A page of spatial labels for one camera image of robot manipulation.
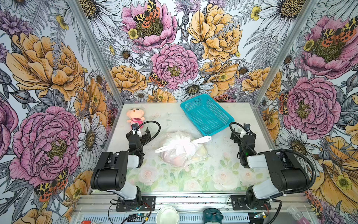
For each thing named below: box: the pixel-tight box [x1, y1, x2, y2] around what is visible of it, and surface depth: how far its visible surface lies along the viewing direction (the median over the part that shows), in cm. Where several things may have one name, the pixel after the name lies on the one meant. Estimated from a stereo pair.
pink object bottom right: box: [296, 217, 310, 224], surface depth 70 cm
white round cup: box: [155, 205, 180, 224], surface depth 72 cm
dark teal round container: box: [202, 207, 224, 224], surface depth 65 cm
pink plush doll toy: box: [126, 107, 146, 129], surface depth 107 cm
